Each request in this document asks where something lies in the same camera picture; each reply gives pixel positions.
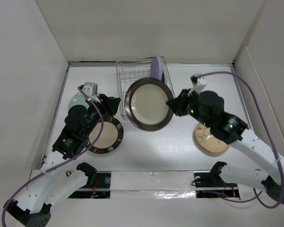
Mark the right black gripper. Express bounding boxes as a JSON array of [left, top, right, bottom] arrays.
[[167, 87, 212, 128]]

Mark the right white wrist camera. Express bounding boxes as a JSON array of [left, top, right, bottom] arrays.
[[188, 73, 207, 96]]

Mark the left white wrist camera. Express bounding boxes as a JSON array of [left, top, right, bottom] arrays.
[[78, 82, 99, 102]]

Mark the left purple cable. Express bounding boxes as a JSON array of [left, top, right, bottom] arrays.
[[1, 85, 105, 227]]

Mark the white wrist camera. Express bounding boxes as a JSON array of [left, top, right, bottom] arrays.
[[188, 73, 207, 96], [78, 82, 99, 102]]

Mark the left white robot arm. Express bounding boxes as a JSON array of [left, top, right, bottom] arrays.
[[1, 94, 121, 227]]

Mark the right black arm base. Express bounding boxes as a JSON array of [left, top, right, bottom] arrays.
[[191, 171, 240, 199]]

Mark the purple cable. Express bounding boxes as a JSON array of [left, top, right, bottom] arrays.
[[1, 85, 105, 227], [193, 71, 284, 210]]

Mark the metal wire dish rack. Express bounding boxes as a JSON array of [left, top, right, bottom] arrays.
[[116, 57, 173, 131]]

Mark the rectangular light green plate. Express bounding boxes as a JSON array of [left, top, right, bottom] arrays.
[[161, 72, 168, 84]]

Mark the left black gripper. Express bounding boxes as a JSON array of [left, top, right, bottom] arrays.
[[82, 94, 120, 138]]

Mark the purple round plate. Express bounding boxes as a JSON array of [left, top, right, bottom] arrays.
[[150, 56, 165, 82]]

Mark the brown rimmed deep plate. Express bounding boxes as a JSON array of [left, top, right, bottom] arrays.
[[124, 78, 173, 131]]

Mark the striped rim beige plate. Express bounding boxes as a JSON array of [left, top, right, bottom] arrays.
[[89, 117, 124, 154]]

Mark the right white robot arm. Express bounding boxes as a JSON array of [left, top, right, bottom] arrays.
[[166, 89, 284, 205]]

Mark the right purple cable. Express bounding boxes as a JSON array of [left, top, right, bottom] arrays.
[[193, 71, 284, 210]]

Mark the round light green plate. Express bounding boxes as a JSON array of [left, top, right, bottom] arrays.
[[69, 93, 89, 109]]

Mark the beige bird pattern plate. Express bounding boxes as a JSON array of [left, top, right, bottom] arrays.
[[194, 123, 230, 154]]

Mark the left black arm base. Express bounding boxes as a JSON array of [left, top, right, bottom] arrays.
[[68, 172, 111, 199]]

